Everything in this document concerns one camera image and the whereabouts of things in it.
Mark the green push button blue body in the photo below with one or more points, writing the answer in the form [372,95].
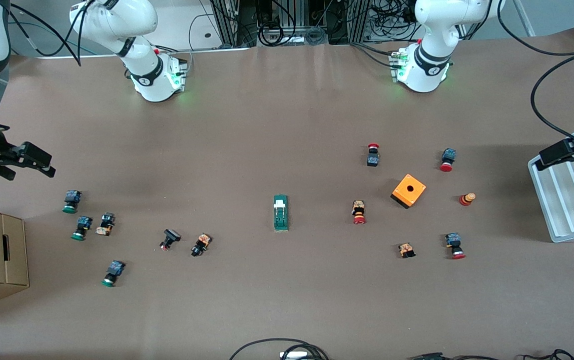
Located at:
[113,273]
[69,201]
[81,228]

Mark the red mushroom button black body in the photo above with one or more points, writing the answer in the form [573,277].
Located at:
[373,155]

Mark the aluminium equipment rack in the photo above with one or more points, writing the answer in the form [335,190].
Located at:
[229,22]

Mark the black orange contact switch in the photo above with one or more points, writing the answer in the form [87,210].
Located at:
[105,224]

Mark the white ridged plastic tray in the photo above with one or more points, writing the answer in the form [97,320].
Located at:
[567,210]

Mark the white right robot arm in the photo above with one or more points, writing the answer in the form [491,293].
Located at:
[116,20]

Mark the red orange mushroom cap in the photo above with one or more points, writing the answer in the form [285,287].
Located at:
[467,198]

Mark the orange button enclosure box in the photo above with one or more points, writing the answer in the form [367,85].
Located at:
[409,190]

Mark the red emergency stop orange body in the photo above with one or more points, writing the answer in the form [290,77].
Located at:
[359,212]

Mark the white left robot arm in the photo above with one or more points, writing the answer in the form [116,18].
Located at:
[437,30]

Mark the white power strip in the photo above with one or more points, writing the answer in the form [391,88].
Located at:
[294,355]

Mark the black knob orange selector switch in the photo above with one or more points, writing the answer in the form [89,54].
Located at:
[200,244]

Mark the red push button blue body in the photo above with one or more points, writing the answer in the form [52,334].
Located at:
[447,159]
[454,245]

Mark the small orange contact block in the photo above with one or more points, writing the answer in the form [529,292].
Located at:
[406,250]

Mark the black square push button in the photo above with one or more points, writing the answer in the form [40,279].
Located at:
[169,238]

